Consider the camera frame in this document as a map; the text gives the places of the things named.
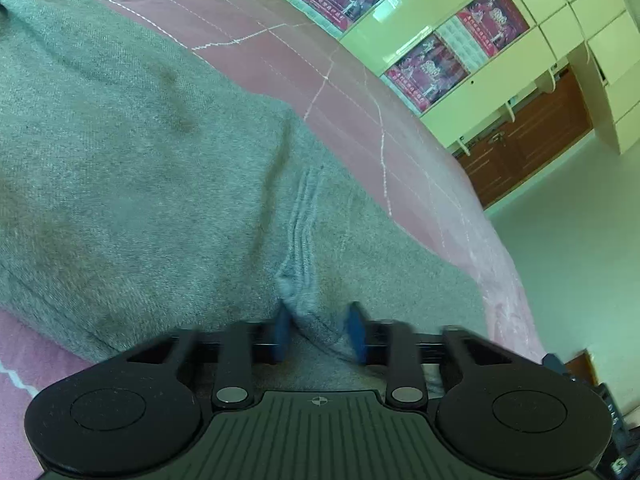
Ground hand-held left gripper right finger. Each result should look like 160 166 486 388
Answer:
345 301 501 409

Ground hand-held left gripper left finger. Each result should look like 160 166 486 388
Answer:
122 300 293 409

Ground grey pants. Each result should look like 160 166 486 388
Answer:
0 0 490 397

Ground brown wooden furniture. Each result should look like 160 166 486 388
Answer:
564 351 599 387

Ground brown wooden door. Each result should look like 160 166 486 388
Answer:
456 67 595 211

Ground pink bed sheet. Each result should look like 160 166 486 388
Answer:
0 0 547 480

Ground white wardrobe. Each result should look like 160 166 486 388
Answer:
245 0 640 157

